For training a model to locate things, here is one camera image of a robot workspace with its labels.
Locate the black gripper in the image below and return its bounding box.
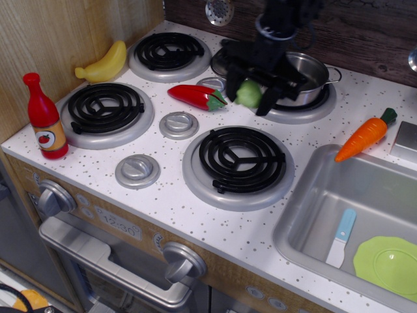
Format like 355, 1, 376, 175
221, 35, 307, 116

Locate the green toy broccoli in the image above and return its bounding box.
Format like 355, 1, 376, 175
234, 80, 263, 108

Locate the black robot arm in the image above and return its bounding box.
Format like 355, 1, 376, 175
221, 1, 324, 116

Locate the silver top knob back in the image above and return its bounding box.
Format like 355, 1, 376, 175
197, 76, 226, 97

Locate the silver knob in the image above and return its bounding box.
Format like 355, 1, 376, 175
197, 76, 226, 97
115, 155, 160, 190
159, 112, 199, 140

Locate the steel pot lid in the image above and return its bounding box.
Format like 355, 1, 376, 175
210, 48, 229, 78

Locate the back right stove burner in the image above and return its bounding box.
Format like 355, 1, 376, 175
261, 85, 337, 125

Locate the stove burner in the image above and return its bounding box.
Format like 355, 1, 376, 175
261, 85, 337, 125
56, 83, 154, 150
182, 126, 295, 211
128, 32, 212, 83

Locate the red toy chili pepper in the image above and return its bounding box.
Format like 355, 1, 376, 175
167, 85, 227, 112

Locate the small steel pot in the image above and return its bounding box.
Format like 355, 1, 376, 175
276, 52, 342, 108

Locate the hanging slotted steel spoon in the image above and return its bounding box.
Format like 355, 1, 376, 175
205, 0, 235, 27

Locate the silver top knob middle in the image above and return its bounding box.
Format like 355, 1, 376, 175
159, 112, 199, 140

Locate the front right stove burner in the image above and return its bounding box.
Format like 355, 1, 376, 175
182, 126, 295, 211

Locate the back left stove burner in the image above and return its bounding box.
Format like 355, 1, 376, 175
128, 32, 212, 83

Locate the orange toy carrot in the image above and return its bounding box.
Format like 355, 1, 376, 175
334, 108, 397, 162

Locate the silver top knob front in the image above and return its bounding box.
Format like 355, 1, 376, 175
115, 155, 160, 190

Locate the yellow toy banana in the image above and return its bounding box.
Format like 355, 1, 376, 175
74, 40, 127, 83

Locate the front left stove burner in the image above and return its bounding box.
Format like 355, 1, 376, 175
56, 83, 154, 150

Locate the hanging steel ladle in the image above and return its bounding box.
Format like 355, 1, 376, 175
408, 46, 417, 72

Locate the silver faucet base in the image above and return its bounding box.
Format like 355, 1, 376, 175
390, 121, 417, 163

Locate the silver toy sink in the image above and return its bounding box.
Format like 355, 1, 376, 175
273, 145, 416, 312

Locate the right oven dial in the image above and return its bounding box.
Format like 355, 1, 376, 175
163, 242, 207, 284

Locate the oven dial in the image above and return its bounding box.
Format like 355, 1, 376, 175
163, 242, 207, 284
38, 179, 77, 216

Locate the red toy ketchup bottle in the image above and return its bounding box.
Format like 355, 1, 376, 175
23, 72, 68, 160

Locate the green toy plate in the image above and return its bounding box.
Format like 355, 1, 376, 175
353, 236, 416, 302

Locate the left oven dial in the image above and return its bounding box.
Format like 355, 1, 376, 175
38, 179, 77, 216

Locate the blue handled toy knife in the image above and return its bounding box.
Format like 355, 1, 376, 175
325, 208, 356, 268

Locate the silver oven door handle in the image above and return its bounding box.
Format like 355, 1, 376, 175
39, 218, 192, 312

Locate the yellow object with black cable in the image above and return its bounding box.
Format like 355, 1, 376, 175
1, 284, 49, 312

